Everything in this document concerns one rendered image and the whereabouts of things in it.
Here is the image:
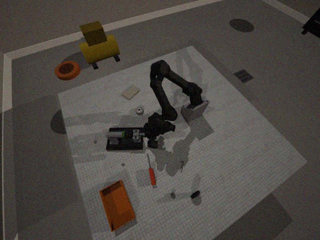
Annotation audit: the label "red-handled screwdriver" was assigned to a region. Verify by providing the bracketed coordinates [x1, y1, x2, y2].
[147, 154, 156, 185]

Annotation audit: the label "black washer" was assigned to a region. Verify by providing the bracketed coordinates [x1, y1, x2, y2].
[190, 190, 200, 199]

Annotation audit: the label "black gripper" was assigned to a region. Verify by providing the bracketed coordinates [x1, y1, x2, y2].
[143, 127, 164, 149]

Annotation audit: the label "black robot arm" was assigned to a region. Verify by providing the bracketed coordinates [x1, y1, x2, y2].
[143, 60, 204, 136]

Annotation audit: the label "orange rectangular tray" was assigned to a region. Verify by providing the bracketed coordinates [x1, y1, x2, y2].
[99, 180, 136, 232]

